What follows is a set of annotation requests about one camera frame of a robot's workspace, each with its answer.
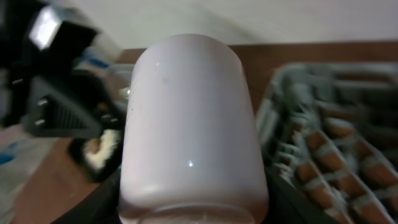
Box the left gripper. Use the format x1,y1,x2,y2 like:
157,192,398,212
0,0,125,139

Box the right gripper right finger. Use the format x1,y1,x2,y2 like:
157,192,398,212
264,169,338,224

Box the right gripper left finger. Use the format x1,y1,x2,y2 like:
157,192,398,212
52,169,121,224

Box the pile of white rice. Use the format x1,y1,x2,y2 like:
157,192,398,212
83,129,121,172

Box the pink cup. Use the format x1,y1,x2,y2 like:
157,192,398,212
119,34,269,223

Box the grey dishwasher rack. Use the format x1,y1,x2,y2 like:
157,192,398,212
256,62,397,223

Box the clear plastic bin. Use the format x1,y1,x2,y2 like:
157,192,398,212
105,63,134,103

